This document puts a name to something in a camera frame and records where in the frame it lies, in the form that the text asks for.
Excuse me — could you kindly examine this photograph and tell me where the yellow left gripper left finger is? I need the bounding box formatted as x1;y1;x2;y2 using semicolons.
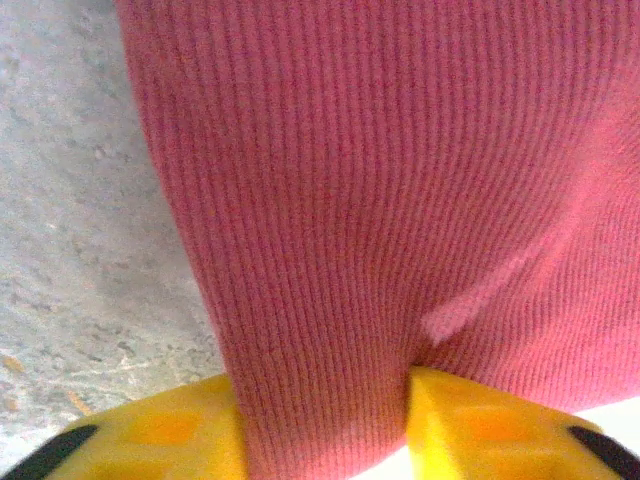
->
0;372;249;480

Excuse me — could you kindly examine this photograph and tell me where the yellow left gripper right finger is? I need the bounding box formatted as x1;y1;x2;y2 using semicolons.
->
404;364;640;480

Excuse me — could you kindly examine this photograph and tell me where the dark red ribbed tank top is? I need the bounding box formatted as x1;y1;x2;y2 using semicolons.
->
113;0;640;480

